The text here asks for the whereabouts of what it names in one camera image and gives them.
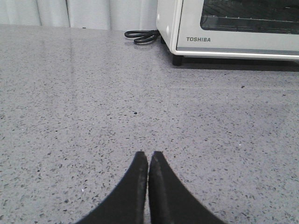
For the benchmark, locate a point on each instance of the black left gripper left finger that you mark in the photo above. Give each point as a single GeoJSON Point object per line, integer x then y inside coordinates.
{"type": "Point", "coordinates": [125, 204]}

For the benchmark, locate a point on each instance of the grey-white curtain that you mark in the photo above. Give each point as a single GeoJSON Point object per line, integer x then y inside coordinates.
{"type": "Point", "coordinates": [93, 14]}

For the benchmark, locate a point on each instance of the glass oven door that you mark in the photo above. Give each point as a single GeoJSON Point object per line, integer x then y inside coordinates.
{"type": "Point", "coordinates": [240, 26]}

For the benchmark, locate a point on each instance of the white Toshiba toaster oven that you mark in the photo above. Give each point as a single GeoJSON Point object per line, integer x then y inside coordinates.
{"type": "Point", "coordinates": [168, 20]}

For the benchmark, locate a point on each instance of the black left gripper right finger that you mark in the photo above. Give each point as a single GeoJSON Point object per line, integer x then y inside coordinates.
{"type": "Point", "coordinates": [169, 200]}

